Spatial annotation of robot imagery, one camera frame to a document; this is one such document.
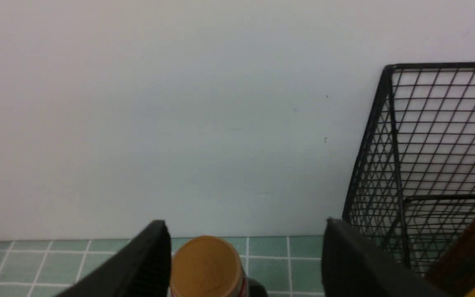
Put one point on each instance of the dark vinegar bottle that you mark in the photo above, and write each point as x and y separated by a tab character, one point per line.
208	266

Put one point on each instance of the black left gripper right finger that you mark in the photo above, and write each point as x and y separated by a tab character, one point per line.
352	266

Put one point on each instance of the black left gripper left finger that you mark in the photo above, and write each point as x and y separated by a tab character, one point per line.
141	269

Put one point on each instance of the black wire mesh shelf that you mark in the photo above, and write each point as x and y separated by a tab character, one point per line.
412	189

